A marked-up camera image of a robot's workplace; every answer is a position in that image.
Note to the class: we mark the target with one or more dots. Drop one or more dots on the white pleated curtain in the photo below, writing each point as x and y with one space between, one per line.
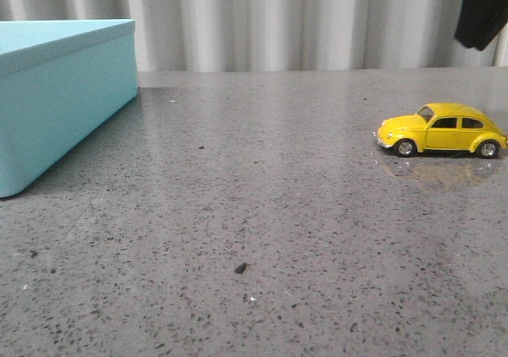
280 35

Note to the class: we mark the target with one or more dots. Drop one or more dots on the light blue plastic box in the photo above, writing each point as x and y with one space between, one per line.
59 81

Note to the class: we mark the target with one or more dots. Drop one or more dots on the yellow toy beetle car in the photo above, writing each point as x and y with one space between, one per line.
442 126

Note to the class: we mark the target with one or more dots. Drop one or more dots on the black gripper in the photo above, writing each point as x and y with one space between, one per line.
480 21

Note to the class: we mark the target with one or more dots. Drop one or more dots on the small black debris chip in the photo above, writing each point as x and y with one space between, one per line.
241 268

